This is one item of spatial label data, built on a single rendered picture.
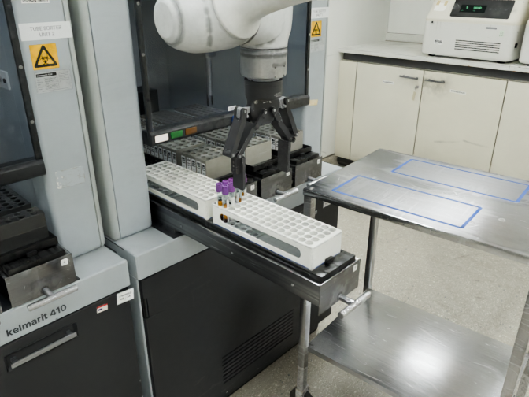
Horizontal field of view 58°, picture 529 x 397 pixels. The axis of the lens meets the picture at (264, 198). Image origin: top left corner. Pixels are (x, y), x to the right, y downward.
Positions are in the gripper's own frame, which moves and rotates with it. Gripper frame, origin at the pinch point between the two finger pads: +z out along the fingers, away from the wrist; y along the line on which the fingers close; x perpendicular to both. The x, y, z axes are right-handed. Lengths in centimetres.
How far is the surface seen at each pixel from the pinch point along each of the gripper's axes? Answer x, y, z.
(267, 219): -2.8, -1.2, 9.4
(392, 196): -12.0, 36.5, 13.3
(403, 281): 18, 120, 96
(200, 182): 23.4, 1.8, 9.6
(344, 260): -20.8, 2.3, 13.3
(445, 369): -31, 47, 67
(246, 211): 3.0, -1.7, 9.4
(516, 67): 21, 227, 7
